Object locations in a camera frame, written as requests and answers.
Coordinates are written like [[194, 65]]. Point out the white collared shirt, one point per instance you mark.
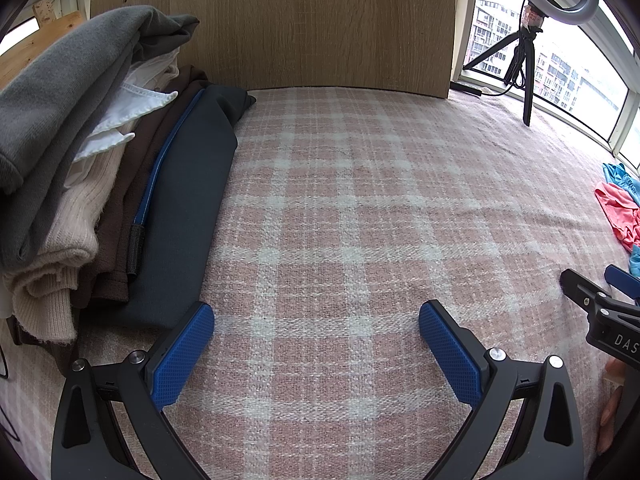
[[141, 93]]

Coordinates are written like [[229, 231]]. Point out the grey folded garment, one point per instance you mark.
[[51, 107]]

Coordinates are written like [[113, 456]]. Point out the light pine wooden board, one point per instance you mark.
[[50, 29]]

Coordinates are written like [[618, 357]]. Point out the black tripod stand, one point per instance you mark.
[[521, 69]]

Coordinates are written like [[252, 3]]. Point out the dark teal folded garment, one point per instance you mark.
[[175, 221]]

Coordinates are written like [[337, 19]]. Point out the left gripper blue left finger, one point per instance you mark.
[[173, 357]]

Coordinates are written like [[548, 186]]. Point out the pink plaid blanket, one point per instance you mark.
[[344, 211]]

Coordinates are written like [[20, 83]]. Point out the white ring light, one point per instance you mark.
[[581, 12]]

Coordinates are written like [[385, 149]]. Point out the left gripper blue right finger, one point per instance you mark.
[[459, 354]]

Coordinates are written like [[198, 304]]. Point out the light blue garment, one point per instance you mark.
[[617, 174]]

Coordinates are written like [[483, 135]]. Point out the pink garment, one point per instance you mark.
[[622, 213]]

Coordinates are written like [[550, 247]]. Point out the grey-brown wooden board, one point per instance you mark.
[[400, 45]]

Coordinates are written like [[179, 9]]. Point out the person's right hand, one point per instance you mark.
[[615, 371]]

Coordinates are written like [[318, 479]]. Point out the brown folded garment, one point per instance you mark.
[[103, 284]]

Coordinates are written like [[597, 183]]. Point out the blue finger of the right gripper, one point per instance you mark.
[[623, 281], [586, 294]]

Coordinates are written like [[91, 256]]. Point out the beige knit sweater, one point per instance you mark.
[[40, 293]]

